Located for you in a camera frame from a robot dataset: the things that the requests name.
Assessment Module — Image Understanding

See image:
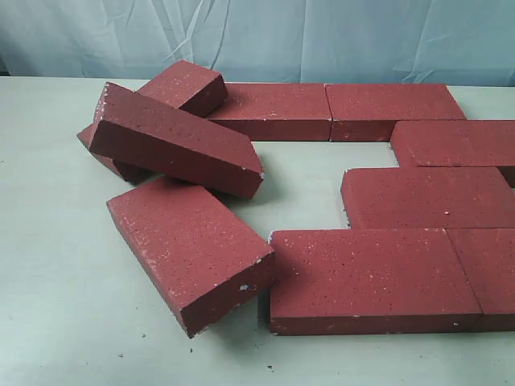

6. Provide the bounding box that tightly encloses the large red brick front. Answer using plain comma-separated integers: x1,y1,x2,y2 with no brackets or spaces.
270,228,482,335

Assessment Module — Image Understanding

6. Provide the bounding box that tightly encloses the red brick back row left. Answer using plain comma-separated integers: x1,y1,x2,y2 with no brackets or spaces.
208,83,332,142

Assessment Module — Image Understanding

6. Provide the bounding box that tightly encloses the red brick front right edge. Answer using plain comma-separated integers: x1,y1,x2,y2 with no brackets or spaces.
447,228,514,332

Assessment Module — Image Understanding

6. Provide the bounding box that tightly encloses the long red brick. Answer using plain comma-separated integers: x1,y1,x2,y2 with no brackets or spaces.
89,82,264,199

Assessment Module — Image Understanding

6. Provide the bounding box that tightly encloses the white fabric backdrop curtain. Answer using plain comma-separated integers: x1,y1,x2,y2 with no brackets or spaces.
1,1,514,86

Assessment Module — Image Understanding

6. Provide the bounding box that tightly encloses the red brick third row right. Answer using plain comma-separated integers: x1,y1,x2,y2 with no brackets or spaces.
340,167,514,229

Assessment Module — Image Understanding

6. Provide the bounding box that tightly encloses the red brick second row right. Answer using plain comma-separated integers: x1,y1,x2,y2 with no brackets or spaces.
390,120,514,167

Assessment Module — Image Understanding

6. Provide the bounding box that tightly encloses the red brick back row right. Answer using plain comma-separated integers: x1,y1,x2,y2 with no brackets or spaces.
325,84,466,142

